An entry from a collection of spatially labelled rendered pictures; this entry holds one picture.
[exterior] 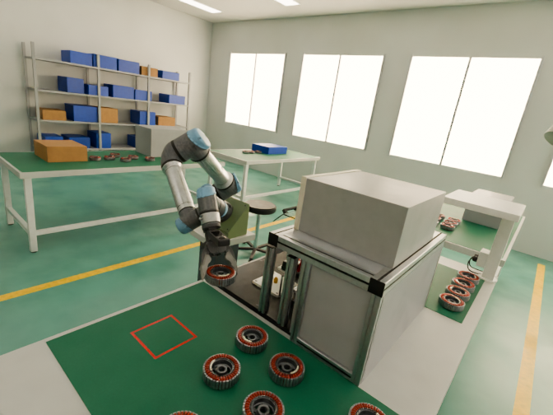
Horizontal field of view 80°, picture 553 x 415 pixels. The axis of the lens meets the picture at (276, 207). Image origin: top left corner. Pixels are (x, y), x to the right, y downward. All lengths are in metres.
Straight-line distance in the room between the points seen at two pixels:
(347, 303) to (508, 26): 5.36
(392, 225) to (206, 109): 8.57
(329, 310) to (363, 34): 5.99
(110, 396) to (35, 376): 0.23
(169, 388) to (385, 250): 0.75
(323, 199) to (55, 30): 7.04
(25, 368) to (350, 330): 0.95
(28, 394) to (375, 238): 1.05
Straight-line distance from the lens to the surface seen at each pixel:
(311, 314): 1.19
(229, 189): 1.89
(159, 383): 1.12
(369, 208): 1.08
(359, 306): 1.07
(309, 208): 1.19
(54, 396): 1.15
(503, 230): 2.22
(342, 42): 6.92
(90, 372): 1.18
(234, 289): 1.47
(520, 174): 5.82
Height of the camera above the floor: 1.55
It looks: 17 degrees down
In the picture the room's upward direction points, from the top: 8 degrees clockwise
